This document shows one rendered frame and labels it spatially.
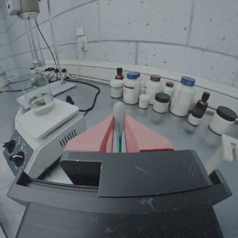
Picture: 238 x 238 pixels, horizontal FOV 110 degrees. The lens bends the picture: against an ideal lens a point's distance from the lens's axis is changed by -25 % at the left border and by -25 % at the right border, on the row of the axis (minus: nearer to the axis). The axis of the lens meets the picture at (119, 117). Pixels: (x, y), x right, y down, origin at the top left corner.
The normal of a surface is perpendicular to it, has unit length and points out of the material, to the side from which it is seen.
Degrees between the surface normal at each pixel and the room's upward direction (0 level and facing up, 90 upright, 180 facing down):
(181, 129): 0
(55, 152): 90
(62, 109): 0
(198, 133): 0
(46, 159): 90
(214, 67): 90
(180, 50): 90
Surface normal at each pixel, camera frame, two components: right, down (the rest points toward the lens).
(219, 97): -0.54, 0.51
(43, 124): 0.00, -0.80
